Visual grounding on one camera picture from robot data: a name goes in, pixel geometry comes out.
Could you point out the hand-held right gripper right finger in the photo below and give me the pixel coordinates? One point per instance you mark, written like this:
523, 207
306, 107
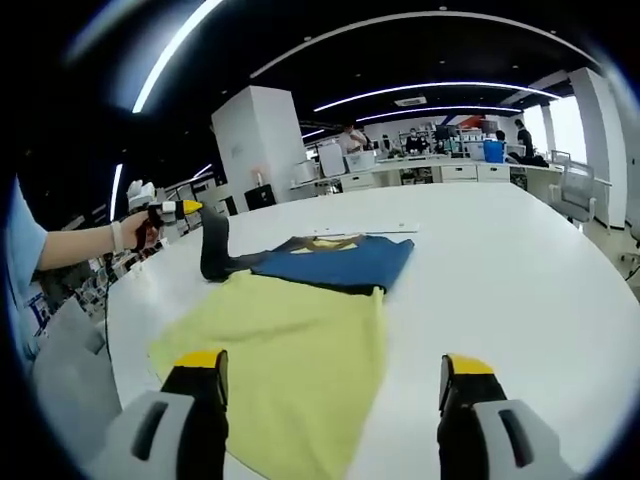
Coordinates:
480, 430

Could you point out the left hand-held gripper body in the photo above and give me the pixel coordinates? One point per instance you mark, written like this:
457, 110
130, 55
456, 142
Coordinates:
142, 194

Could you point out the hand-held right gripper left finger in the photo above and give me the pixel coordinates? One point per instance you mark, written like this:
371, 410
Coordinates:
170, 430

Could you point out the yellow black blue garment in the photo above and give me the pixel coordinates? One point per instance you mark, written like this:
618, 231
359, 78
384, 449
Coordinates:
300, 340

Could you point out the person's left hand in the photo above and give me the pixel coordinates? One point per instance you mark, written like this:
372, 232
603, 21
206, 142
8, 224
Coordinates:
132, 232

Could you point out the white wristband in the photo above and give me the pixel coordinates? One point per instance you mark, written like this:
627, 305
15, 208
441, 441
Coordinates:
117, 236

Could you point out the black box case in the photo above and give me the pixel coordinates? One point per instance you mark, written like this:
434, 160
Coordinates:
260, 197

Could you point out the grey chair backrest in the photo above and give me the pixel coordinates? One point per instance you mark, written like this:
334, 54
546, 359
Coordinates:
75, 380

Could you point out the person's blue shirt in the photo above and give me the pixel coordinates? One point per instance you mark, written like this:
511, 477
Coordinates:
25, 260

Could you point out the white rectangular panel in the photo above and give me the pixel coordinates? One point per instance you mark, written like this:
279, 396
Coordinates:
331, 160

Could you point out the white office chair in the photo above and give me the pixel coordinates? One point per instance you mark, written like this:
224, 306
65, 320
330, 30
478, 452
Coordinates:
575, 192

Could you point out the long white cabinet counter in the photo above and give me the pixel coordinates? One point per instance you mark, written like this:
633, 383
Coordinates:
450, 172

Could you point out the blue plastic bin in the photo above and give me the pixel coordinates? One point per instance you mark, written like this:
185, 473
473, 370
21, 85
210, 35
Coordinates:
495, 151

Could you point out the long curved ceiling light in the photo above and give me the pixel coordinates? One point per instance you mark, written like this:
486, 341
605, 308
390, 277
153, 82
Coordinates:
440, 89
440, 109

